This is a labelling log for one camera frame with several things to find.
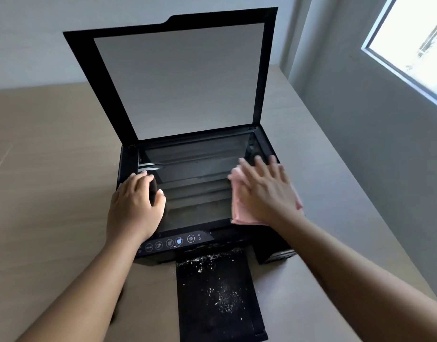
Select person's left hand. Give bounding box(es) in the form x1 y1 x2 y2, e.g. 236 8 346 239
106 172 167 243

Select person's right hand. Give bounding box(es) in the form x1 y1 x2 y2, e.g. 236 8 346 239
232 155 300 228

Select pink cleaning cloth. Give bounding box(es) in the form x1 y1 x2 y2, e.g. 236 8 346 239
228 164 304 225

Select person's right forearm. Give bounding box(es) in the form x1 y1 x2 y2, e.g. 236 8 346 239
273 213 437 342

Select person's left forearm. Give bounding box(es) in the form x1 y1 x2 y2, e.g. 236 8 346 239
13 234 145 342

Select black printer scanner body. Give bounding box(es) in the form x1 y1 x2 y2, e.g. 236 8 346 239
117 125 298 268

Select black scanner lid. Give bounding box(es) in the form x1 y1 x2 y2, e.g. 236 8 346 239
63 7 279 146

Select white dust crumbs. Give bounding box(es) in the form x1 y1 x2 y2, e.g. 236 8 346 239
179 253 248 319

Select black printer output tray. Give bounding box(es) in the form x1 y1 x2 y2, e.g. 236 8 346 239
175 247 269 342

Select white framed window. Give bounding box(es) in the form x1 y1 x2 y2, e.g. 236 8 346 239
361 0 437 113

